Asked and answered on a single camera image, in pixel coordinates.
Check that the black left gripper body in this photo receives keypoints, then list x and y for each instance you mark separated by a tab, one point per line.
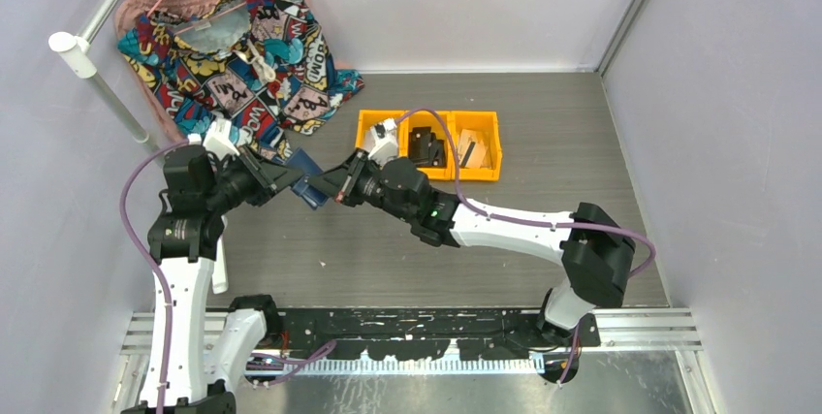
240	181

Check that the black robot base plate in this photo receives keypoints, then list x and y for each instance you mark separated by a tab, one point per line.
419	341

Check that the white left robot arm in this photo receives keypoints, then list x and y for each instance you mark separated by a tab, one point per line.
181	249

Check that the yellow bin with gold cards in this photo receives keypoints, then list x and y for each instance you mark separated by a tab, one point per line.
485	121

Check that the stack of gold cards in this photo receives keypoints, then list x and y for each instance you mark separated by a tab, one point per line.
474	149

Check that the navy leather card holder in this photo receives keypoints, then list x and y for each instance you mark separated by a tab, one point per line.
312	196

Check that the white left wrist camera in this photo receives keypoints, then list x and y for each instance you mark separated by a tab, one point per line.
217	139

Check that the silver clothes rack pole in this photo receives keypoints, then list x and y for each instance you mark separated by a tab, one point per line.
90	52

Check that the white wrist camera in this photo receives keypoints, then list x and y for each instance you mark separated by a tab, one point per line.
217	139
389	151

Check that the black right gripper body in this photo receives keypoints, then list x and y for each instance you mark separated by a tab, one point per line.
365	185

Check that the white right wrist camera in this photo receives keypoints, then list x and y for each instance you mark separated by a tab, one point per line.
389	151

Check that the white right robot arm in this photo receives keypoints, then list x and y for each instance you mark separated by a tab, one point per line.
587	243

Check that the stack of black cards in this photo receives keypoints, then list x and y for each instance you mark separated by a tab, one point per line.
425	149

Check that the yellow bin with silver cards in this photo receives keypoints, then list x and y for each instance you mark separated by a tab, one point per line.
367	118

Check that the yellow bin with black cards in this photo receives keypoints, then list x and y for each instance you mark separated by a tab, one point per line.
440	126

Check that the comic print shorts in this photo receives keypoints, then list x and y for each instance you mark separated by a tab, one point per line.
263	65

